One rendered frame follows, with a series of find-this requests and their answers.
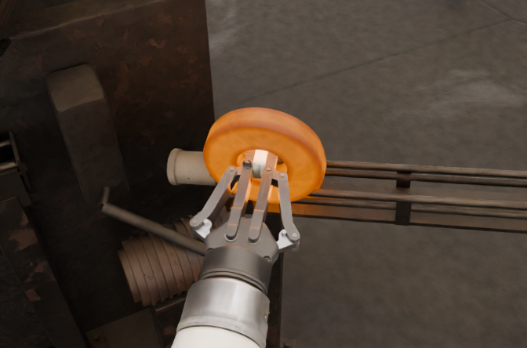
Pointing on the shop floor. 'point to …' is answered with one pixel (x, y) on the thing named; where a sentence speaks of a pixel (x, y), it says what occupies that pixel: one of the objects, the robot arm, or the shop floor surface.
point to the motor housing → (163, 274)
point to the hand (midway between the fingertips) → (263, 150)
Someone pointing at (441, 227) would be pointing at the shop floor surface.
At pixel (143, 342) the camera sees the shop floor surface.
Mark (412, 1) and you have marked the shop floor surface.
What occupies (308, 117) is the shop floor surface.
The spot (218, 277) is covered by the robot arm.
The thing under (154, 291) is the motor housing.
